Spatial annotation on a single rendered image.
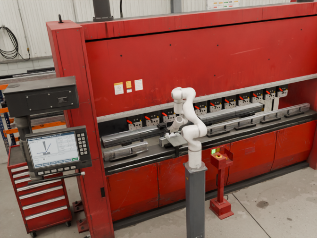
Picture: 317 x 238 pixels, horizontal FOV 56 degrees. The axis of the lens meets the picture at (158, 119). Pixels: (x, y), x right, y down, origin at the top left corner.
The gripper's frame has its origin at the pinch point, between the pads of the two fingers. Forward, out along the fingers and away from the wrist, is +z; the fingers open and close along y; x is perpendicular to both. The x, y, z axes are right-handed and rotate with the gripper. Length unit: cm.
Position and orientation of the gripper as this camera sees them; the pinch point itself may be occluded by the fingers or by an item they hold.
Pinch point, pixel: (171, 132)
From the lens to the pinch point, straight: 339.4
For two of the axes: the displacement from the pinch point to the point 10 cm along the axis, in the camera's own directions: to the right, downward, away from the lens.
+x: 3.3, 8.6, -4.0
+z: -2.0, 4.8, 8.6
